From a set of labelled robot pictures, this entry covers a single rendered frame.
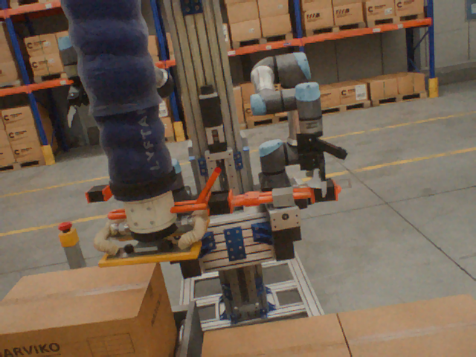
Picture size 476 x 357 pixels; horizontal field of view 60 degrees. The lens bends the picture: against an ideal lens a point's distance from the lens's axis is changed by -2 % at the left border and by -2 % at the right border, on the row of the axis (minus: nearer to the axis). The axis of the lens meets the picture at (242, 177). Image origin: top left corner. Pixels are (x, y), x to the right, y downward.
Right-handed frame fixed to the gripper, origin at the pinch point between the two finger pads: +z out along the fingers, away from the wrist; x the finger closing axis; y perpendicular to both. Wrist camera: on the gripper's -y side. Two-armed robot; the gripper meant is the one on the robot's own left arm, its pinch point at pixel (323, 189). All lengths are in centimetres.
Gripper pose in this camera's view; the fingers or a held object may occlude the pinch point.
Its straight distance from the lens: 141.9
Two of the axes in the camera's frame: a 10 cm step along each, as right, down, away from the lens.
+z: 1.5, 9.4, 3.1
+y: -9.9, 1.2, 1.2
